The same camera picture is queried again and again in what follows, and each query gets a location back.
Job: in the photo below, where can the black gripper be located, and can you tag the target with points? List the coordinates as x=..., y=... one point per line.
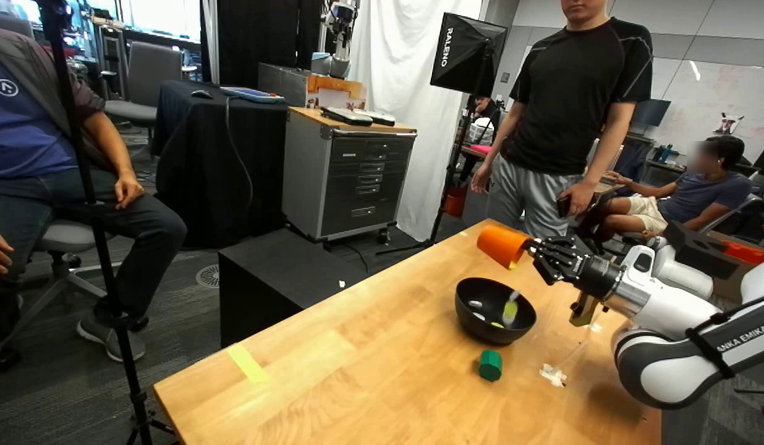
x=591, y=273

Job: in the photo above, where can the orange plastic cup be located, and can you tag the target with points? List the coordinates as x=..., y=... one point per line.
x=503, y=245

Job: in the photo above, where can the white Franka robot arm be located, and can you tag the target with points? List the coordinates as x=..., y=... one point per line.
x=677, y=312

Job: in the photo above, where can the black bowl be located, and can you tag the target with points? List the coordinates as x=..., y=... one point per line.
x=481, y=325

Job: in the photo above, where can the green block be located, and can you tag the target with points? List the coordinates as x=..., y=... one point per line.
x=489, y=364

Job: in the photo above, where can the black light stand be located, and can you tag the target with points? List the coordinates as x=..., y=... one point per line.
x=452, y=168

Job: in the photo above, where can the standing person black shirt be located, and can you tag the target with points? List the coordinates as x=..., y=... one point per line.
x=561, y=108

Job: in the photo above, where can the seated person in background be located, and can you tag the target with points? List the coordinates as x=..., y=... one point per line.
x=702, y=199

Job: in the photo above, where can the grey drawer cabinet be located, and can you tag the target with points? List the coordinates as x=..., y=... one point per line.
x=346, y=177

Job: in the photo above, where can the black remote device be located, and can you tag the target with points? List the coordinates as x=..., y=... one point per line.
x=382, y=118

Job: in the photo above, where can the black softbox light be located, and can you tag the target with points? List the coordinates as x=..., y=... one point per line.
x=468, y=52

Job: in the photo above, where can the white curtain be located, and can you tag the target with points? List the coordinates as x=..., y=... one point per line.
x=395, y=83

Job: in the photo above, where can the black keyboard device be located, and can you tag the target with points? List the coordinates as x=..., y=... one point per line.
x=346, y=115

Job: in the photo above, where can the wooden tray box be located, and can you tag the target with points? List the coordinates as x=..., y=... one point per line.
x=335, y=90

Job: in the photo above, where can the black low box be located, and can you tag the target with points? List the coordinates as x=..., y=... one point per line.
x=272, y=281

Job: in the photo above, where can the yellow tape strip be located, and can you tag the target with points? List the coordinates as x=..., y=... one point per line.
x=247, y=362

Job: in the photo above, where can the black draped table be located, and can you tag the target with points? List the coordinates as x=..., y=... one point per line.
x=221, y=157

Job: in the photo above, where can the black curtain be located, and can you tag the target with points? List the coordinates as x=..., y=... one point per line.
x=264, y=32

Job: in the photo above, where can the grey padded chair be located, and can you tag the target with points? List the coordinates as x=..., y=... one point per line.
x=147, y=77

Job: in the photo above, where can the grey office chair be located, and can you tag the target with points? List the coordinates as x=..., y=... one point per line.
x=63, y=239

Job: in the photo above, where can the black tripod pole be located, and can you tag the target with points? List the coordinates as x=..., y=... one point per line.
x=75, y=149

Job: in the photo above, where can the seated person blue shirt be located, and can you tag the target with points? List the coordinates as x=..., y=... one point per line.
x=36, y=165

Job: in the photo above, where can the white post stand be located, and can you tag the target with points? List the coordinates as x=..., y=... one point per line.
x=551, y=377

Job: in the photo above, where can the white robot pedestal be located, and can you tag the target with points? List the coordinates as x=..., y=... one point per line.
x=672, y=267

